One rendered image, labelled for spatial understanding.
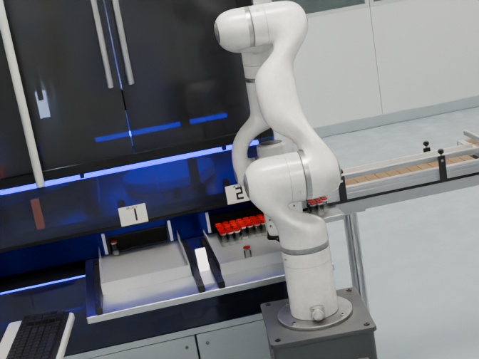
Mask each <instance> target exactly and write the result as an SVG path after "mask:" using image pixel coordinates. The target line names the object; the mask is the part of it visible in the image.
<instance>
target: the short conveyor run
mask: <svg viewBox="0 0 479 359"><path fill-rule="evenodd" d="M423 145H424V146H426V147H425V148H423V153H420V154H416V155H409V156H406V157H400V158H396V159H392V160H385V161H381V162H375V163H371V164H367V165H361V166H357V167H350V168H346V169H341V183H340V185H339V187H338V188H337V190H336V191H335V192H333V193H332V194H330V195H327V196H325V197H326V198H327V202H328V203H329V206H333V205H336V206H337V207H338V208H339V209H340V210H341V211H342V212H343V213H344V214H345V213H349V212H355V211H359V210H362V209H369V208H372V207H379V206H383V205H386V204H393V203H397V202H402V201H406V200H410V199H416V198H420V197H426V196H430V195H434V194H440V193H444V192H450V191H453V190H457V189H463V188H467V187H474V186H477V185H479V156H478V155H476V154H475V153H477V152H479V147H473V144H472V143H469V144H465V145H459V146H455V147H448V148H444V149H442V148H441V149H438V150H434V151H431V149H430V147H428V145H429V141H424V142H423Z"/></svg>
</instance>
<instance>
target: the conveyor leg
mask: <svg viewBox="0 0 479 359"><path fill-rule="evenodd" d="M365 211H366V210H365V209H362V210H359V211H355V212H349V213H345V219H344V229H345V235H346V245H347V251H348V256H349V266H350V272H351V282H352V287H355V288H356V290H357V291H358V293H359V295H360V297H361V299H362V301H363V302H364V304H365V306H366V308H367V310H368V311H369V313H370V308H369V298H368V292H367V287H366V276H365V271H364V260H363V254H362V248H361V238H360V232H359V222H358V216H357V213H358V212H365Z"/></svg>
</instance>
